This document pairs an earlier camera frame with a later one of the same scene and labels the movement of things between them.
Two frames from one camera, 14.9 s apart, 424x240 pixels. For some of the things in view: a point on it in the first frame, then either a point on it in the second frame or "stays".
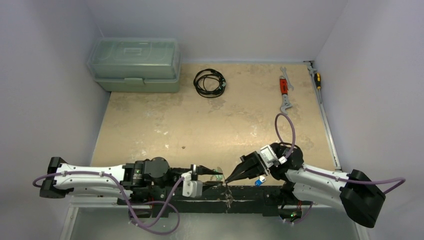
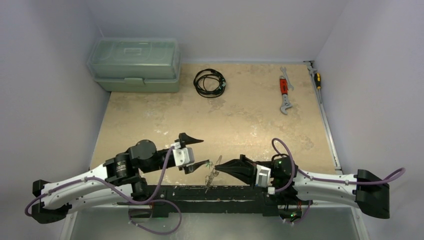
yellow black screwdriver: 318,82 stays
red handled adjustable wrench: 283,87 stays
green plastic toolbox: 136,64 stays
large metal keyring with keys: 228,195 to 210,178
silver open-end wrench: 289,86 stays
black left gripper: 202,170 to 185,139
